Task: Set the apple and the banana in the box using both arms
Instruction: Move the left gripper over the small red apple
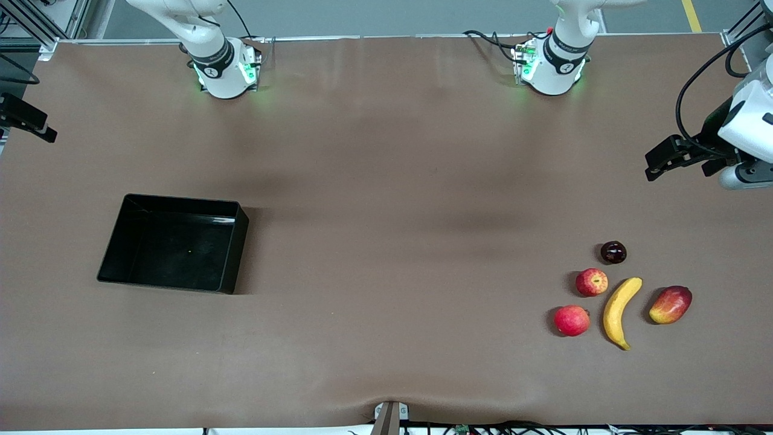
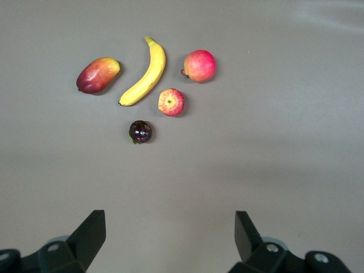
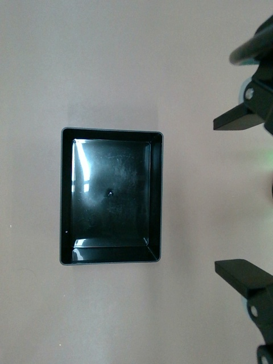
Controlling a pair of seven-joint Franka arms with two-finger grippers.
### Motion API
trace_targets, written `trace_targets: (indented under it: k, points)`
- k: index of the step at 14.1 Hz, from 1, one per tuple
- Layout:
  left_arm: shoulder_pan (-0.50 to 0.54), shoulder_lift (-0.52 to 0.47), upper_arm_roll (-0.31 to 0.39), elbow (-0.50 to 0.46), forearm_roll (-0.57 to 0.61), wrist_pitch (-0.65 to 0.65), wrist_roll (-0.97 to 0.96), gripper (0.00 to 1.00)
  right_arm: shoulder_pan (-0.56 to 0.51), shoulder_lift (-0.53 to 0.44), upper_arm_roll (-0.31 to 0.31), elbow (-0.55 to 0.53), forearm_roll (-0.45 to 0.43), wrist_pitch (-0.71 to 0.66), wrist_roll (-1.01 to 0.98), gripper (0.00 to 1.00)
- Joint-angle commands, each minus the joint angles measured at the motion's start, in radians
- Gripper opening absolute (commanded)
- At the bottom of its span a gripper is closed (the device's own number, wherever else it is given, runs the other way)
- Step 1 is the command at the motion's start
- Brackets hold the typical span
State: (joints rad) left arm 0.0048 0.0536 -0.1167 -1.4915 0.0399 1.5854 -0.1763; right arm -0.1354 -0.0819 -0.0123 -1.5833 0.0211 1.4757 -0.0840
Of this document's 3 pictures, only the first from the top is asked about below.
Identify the grey metal camera post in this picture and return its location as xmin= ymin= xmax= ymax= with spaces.
xmin=371 ymin=401 xmax=410 ymax=435

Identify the dark purple round fruit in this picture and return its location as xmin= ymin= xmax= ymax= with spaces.
xmin=600 ymin=240 xmax=627 ymax=265

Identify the red apple with yellow patch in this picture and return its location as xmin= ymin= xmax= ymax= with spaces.
xmin=576 ymin=268 xmax=609 ymax=297

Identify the red and yellow mango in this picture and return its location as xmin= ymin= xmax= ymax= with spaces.
xmin=649 ymin=285 xmax=693 ymax=325

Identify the red round apple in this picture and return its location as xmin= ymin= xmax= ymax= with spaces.
xmin=554 ymin=304 xmax=591 ymax=338

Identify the yellow banana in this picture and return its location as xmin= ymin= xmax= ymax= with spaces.
xmin=603 ymin=277 xmax=643 ymax=351

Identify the aluminium frame profile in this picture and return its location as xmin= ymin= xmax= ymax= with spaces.
xmin=0 ymin=0 xmax=91 ymax=58
xmin=722 ymin=0 xmax=773 ymax=49

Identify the black plastic box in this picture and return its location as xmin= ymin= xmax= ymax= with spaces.
xmin=97 ymin=193 xmax=250 ymax=295

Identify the brown table mat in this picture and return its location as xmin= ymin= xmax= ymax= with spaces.
xmin=0 ymin=33 xmax=773 ymax=427

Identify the black arm base cable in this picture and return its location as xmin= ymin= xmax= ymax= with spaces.
xmin=463 ymin=29 xmax=526 ymax=64
xmin=226 ymin=0 xmax=266 ymax=43

